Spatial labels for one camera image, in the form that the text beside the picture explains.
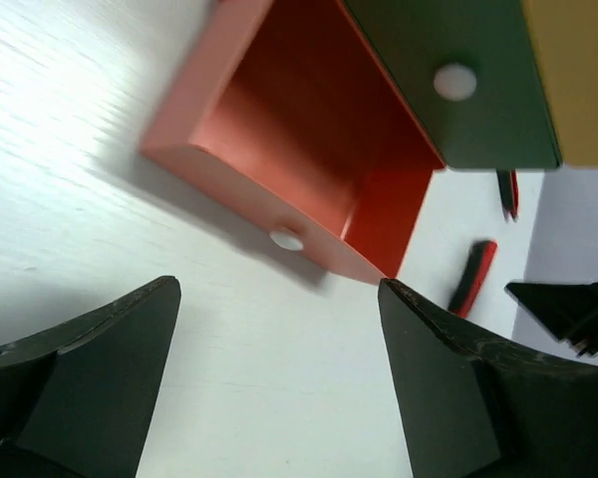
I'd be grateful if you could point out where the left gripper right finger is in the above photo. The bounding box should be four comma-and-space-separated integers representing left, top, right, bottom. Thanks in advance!
378, 280, 598, 477

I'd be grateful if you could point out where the red utility knife centre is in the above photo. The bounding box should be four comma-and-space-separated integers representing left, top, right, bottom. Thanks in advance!
448, 240, 498, 319

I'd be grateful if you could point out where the yellow top drawer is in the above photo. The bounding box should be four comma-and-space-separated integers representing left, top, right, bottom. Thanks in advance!
523, 0, 598, 168

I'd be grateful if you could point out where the green drawer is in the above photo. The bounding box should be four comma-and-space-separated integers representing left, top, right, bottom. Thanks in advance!
346, 0, 561, 170

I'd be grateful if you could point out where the red utility knife top right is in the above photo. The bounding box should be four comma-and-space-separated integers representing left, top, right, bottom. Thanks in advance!
496, 169, 519, 221

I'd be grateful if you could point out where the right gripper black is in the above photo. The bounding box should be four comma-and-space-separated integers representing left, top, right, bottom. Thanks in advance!
505, 282, 598, 357

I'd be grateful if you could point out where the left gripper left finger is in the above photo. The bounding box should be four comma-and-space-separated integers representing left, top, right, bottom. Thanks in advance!
0, 276, 181, 477

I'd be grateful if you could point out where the red bottom drawer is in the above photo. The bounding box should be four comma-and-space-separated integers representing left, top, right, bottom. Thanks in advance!
141, 1, 443, 284

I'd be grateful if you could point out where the red utility knife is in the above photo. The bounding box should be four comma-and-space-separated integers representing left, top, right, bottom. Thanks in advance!
496, 169, 519, 221
448, 240, 498, 319

